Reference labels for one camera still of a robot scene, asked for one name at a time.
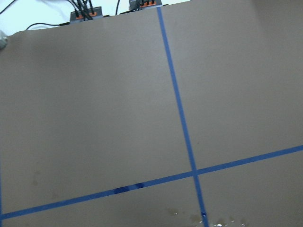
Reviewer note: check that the brown paper table mat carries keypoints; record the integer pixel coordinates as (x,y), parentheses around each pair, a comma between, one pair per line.
(188,115)

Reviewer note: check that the orange circuit board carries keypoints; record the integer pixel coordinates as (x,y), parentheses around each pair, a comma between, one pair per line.
(141,4)
(91,14)

